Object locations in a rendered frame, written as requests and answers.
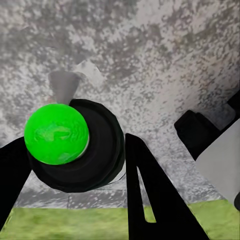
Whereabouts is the insectifuge atomizer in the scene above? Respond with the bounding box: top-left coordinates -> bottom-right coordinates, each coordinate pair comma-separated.
24,69 -> 126,193

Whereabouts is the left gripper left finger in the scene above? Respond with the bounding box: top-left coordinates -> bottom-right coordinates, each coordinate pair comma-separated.
0,137 -> 33,231

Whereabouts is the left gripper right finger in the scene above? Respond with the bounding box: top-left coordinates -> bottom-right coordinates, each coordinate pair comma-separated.
125,133 -> 210,240

